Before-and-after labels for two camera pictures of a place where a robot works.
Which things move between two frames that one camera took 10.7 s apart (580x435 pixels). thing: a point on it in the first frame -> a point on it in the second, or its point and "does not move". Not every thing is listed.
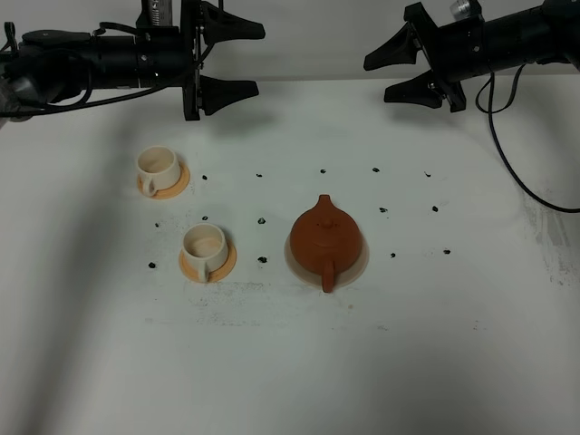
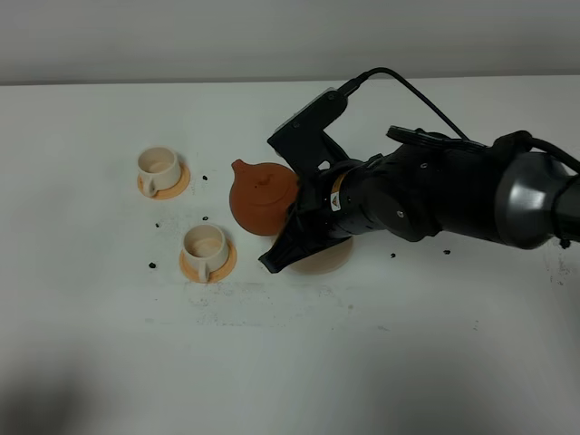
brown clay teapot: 325,239 -> 260,196
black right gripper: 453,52 -> 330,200
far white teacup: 159,168 does not move
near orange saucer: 192,271 does not move
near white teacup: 205,246 does not move
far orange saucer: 172,190 does not move
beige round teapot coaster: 314,277 -> 326,260
